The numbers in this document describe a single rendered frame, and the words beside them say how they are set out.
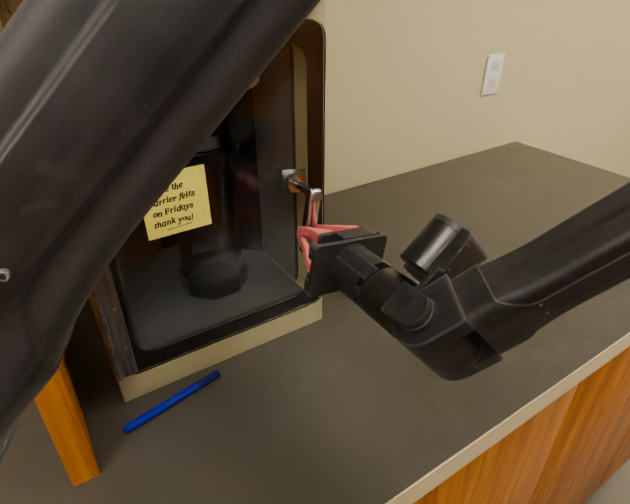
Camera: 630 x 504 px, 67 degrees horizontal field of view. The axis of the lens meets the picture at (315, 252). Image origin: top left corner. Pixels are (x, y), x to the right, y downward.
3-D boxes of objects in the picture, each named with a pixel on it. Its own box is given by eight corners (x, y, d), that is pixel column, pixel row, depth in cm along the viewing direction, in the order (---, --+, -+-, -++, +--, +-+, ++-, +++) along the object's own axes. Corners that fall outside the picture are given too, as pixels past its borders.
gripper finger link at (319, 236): (285, 208, 59) (328, 241, 52) (332, 203, 62) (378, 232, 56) (280, 256, 62) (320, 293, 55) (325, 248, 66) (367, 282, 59)
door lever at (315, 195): (297, 237, 66) (281, 240, 65) (305, 172, 62) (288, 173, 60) (318, 254, 62) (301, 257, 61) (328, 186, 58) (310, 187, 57)
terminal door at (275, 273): (123, 375, 61) (23, 37, 40) (320, 297, 75) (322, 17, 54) (124, 379, 61) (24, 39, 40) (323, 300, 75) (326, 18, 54)
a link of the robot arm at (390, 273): (387, 332, 45) (410, 352, 49) (435, 276, 45) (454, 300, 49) (344, 294, 49) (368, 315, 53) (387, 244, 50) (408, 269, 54)
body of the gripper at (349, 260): (307, 239, 52) (347, 272, 47) (378, 228, 57) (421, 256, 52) (300, 290, 55) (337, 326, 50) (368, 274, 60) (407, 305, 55)
